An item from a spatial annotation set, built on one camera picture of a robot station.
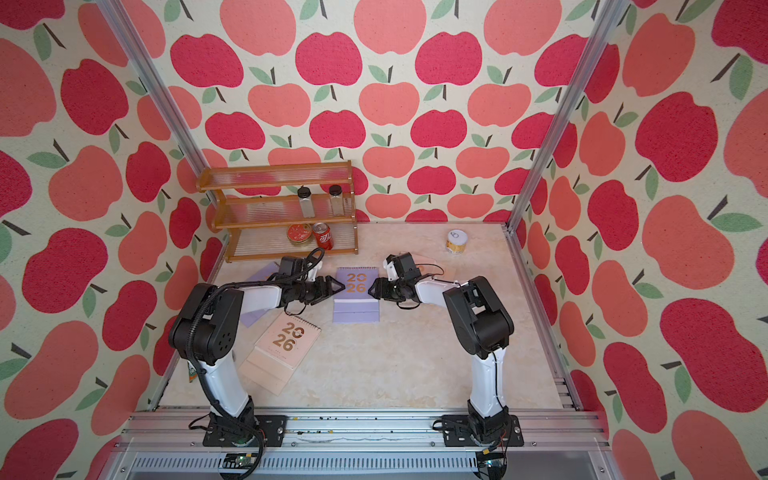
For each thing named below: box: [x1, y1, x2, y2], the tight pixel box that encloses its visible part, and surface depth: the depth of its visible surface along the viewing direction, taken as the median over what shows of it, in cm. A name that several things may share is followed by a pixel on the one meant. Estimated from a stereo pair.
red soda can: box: [313, 222, 334, 251], surface depth 107 cm
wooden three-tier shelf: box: [197, 160, 359, 263], surface depth 114 cm
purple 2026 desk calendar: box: [333, 266, 380, 324], surface depth 100 cm
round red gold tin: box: [286, 223, 313, 246], surface depth 116 cm
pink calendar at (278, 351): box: [238, 312, 322, 396], surface depth 89 cm
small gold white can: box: [445, 229, 468, 254], surface depth 113 cm
